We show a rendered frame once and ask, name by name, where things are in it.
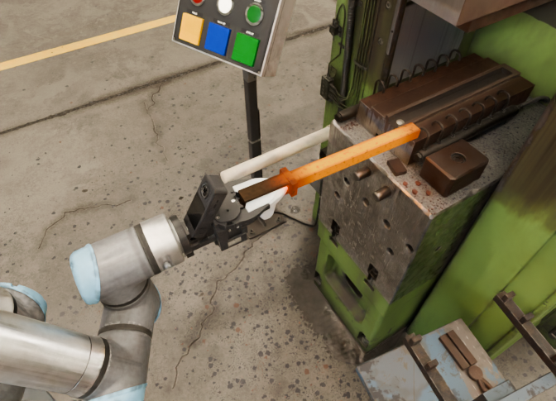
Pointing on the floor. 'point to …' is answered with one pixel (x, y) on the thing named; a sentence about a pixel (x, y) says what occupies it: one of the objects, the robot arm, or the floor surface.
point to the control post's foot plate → (265, 226)
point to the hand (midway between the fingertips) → (278, 184)
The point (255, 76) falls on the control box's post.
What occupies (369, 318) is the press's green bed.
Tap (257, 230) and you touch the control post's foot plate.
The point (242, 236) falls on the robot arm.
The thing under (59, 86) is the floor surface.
